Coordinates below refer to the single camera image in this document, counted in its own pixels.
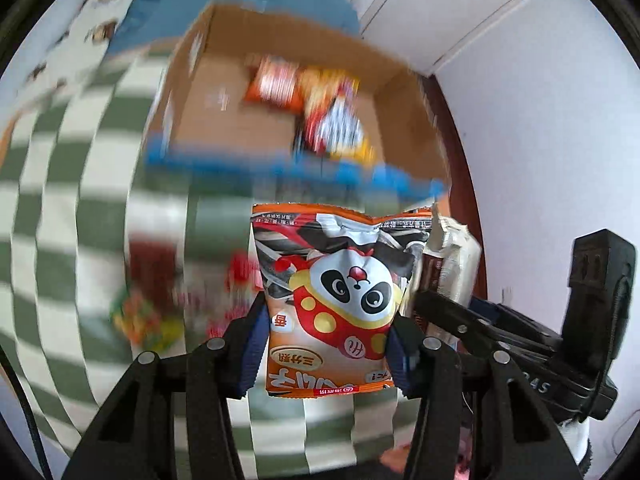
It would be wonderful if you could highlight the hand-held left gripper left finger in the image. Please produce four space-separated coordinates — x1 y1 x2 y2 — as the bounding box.
62 292 268 480

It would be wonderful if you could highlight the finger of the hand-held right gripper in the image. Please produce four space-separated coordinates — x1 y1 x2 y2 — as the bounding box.
471 296 562 357
412 291 502 357

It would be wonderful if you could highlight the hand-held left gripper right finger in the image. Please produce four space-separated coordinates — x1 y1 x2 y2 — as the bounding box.
387 312 583 480

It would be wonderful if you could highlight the cream snack bar packet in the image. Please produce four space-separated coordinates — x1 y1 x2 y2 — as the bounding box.
410 204 483 353

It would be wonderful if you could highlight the orange striped panda snack packet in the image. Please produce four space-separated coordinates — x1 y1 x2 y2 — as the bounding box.
250 202 433 398

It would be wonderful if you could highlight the green fruit print candy packet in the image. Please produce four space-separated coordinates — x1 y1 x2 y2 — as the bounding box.
111 289 182 352

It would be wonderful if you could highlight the red triangular snack packet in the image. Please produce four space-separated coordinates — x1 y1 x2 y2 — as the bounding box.
129 241 187 307

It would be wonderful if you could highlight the brown cardboard box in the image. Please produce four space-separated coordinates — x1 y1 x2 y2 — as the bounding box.
144 1 452 202

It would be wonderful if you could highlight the yellow panda snack packet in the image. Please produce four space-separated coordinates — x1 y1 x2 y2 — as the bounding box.
294 67 377 167

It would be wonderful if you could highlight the green white checked blanket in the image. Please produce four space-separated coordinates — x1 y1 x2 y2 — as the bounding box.
0 47 416 480

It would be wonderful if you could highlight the orange panda packet white lettering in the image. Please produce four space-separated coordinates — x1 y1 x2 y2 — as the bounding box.
244 54 307 112

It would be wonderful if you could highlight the white door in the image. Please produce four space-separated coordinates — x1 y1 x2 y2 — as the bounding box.
359 0 577 77

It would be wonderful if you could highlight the blue bed sheet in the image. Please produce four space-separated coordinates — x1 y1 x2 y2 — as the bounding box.
106 0 362 57

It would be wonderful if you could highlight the white bear print pillow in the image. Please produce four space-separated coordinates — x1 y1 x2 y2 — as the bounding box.
0 0 137 128

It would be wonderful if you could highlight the black cable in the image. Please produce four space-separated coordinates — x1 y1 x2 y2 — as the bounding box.
0 349 54 480

